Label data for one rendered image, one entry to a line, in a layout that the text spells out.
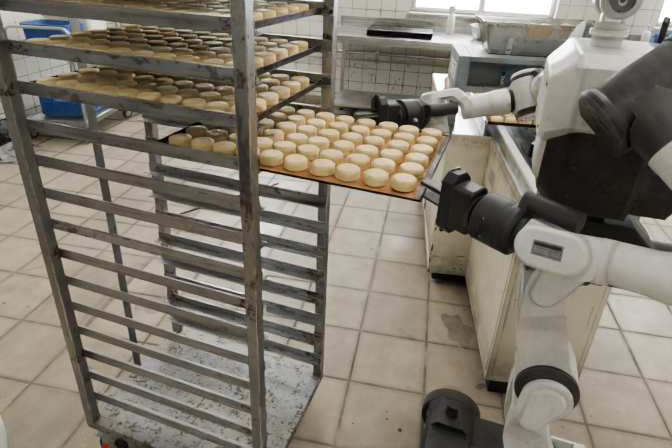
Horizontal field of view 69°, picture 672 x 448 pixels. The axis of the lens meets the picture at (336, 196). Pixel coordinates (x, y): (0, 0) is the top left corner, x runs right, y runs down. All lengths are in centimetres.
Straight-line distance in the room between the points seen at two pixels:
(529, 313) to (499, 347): 83
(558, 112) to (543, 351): 58
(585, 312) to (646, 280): 117
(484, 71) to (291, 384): 151
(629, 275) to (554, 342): 50
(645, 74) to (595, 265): 27
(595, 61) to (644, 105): 17
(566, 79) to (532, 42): 136
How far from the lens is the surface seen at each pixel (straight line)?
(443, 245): 251
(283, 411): 180
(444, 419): 176
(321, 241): 154
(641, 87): 79
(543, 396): 129
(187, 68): 102
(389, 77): 547
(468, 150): 230
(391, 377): 213
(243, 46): 91
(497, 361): 203
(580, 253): 77
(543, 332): 123
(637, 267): 78
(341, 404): 202
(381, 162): 102
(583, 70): 91
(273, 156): 102
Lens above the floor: 153
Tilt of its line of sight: 26 degrees down
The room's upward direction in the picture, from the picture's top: 3 degrees clockwise
